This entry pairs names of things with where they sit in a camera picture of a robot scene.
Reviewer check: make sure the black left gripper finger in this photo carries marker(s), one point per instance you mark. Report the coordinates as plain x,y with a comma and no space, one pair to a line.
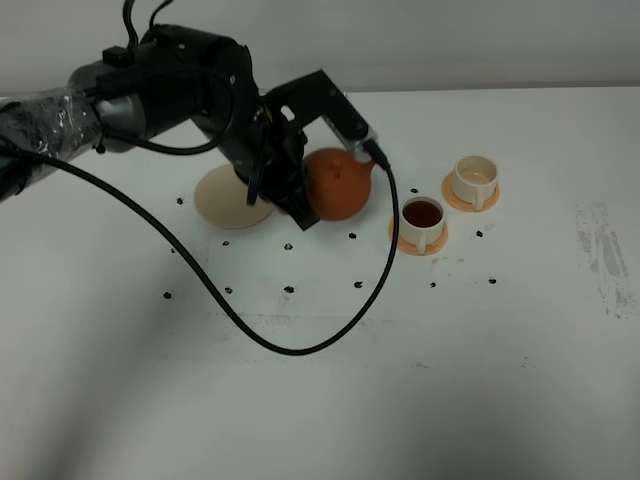
289,193

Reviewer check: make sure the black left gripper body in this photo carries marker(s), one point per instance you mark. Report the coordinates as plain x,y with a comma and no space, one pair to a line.
265,153

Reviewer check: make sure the brown clay teapot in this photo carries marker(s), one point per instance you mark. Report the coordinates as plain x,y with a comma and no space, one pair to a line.
338,185

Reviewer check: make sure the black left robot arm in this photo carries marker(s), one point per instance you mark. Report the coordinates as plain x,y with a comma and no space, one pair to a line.
179,92

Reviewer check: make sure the beige round teapot coaster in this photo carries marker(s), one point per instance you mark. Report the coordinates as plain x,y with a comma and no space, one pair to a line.
220,198

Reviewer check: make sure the near white teacup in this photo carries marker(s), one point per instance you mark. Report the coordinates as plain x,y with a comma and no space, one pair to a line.
422,211

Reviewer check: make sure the white teacup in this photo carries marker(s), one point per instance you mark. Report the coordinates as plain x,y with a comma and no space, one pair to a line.
422,211
474,180

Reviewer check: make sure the far orange saucer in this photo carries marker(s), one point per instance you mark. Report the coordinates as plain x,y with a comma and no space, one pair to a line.
456,203

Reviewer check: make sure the far white teacup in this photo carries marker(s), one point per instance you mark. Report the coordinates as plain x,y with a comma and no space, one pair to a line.
474,180

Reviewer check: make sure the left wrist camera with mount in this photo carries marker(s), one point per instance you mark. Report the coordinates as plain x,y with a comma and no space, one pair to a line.
316,96

